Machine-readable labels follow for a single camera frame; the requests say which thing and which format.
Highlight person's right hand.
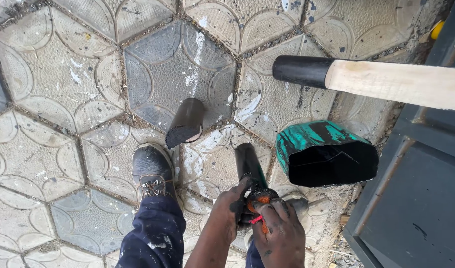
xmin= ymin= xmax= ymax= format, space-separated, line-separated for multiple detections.
xmin=250 ymin=198 xmax=307 ymax=268

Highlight person's left hand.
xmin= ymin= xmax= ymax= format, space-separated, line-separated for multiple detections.
xmin=212 ymin=177 xmax=256 ymax=244

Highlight orange paint-stained sponge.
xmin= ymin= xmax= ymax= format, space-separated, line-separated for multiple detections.
xmin=247 ymin=187 xmax=280 ymax=235

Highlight long black painted tube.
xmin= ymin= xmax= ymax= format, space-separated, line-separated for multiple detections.
xmin=234 ymin=143 xmax=269 ymax=191

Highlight person's right black boot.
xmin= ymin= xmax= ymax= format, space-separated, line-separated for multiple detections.
xmin=244 ymin=191 xmax=310 ymax=251

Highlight person's black boot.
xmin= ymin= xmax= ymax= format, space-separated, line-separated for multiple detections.
xmin=132 ymin=143 xmax=184 ymax=210
xmin=244 ymin=191 xmax=310 ymax=251

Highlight green and black metal container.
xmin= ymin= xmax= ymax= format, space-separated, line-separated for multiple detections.
xmin=275 ymin=119 xmax=380 ymax=188

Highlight short black painted tube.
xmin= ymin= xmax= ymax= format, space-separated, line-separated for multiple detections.
xmin=164 ymin=98 xmax=206 ymax=150

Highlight navy blue trousers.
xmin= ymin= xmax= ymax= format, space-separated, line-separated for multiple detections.
xmin=115 ymin=195 xmax=266 ymax=268

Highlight person's left black boot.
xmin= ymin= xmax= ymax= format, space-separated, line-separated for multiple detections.
xmin=132 ymin=143 xmax=184 ymax=210

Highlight dark grey metal door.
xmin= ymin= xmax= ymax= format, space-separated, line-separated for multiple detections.
xmin=341 ymin=0 xmax=455 ymax=268

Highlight small yellow object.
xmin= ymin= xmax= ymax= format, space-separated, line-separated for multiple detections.
xmin=431 ymin=20 xmax=446 ymax=41

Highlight wooden handle with black end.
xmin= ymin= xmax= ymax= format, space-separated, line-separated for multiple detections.
xmin=272 ymin=55 xmax=455 ymax=112

